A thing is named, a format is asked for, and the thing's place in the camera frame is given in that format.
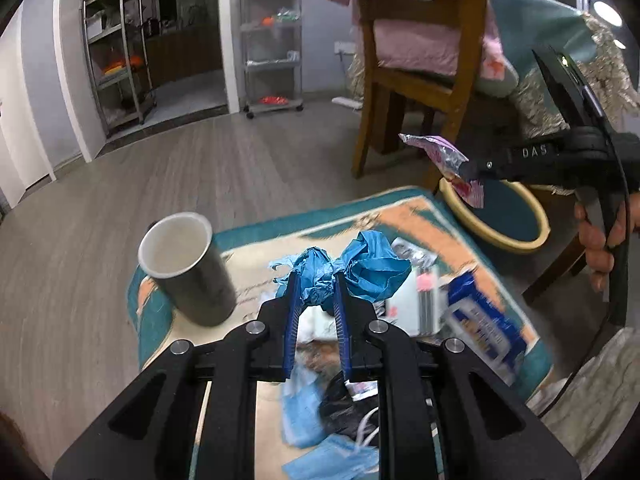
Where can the wooden chair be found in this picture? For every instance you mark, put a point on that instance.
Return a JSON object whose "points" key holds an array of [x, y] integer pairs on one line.
{"points": [[467, 60]]}

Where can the metal shelf rack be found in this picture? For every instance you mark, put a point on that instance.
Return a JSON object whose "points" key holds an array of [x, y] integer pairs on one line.
{"points": [[117, 85]]}

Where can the white power strip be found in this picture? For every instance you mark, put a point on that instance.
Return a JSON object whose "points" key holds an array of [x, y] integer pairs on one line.
{"points": [[346, 102]]}

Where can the pink silver snack wrapper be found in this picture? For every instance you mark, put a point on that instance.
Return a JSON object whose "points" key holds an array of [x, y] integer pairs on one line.
{"points": [[440, 152]]}

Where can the white wall socket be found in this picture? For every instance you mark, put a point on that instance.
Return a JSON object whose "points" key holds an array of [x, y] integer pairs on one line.
{"points": [[345, 48]]}

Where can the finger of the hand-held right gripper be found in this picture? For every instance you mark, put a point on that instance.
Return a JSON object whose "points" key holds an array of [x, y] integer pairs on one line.
{"points": [[520, 165]]}

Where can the silver foil wrapper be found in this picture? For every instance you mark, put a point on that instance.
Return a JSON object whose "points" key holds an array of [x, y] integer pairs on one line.
{"points": [[412, 252]]}

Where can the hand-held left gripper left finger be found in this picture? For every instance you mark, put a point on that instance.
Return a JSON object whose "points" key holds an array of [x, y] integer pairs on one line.
{"points": [[292, 320]]}

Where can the teal bed cover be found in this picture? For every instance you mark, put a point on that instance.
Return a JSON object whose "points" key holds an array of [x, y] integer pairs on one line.
{"points": [[540, 35]]}

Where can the dark wood cabinet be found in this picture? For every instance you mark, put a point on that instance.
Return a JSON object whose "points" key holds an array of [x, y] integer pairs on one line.
{"points": [[185, 52]]}

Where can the blue paper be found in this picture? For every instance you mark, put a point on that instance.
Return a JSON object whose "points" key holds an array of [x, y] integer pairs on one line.
{"points": [[372, 265]]}

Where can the teal bin with yellow rim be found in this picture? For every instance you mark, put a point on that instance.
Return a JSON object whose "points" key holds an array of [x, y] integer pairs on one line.
{"points": [[505, 212]]}

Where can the blue white tissue packet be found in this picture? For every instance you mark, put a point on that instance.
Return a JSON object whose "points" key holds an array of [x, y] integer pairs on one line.
{"points": [[482, 325]]}

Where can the grey fuzzy cloth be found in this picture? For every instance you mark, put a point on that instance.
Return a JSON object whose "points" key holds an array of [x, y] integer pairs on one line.
{"points": [[600, 400]]}

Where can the person's right hand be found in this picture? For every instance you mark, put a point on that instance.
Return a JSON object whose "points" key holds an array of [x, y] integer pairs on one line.
{"points": [[592, 245]]}

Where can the teal orange printed mat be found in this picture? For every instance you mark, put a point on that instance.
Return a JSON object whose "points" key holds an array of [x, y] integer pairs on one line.
{"points": [[440, 230]]}

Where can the white door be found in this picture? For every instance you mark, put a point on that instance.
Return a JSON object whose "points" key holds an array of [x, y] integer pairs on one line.
{"points": [[20, 110]]}

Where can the beige floral cloth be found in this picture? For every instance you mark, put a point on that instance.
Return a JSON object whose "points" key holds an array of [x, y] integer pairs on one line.
{"points": [[610, 75]]}

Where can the pink seat cushion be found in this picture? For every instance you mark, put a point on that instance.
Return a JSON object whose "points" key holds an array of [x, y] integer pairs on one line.
{"points": [[420, 42]]}

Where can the white packet with pink label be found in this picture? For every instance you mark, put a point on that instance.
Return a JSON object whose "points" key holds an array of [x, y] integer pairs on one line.
{"points": [[415, 300]]}

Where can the black cup with white inside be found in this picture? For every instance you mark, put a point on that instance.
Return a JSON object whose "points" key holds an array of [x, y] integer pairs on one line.
{"points": [[200, 280]]}

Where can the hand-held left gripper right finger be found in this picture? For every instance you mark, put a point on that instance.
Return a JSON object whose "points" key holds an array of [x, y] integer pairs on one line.
{"points": [[344, 325]]}

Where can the white wheeled trolley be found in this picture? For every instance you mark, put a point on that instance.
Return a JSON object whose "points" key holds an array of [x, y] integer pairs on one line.
{"points": [[270, 65]]}

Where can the red packets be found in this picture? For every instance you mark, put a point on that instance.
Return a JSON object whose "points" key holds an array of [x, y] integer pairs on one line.
{"points": [[272, 100]]}

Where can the black plastic bag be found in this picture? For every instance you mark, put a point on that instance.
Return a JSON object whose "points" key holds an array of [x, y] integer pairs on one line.
{"points": [[345, 410]]}

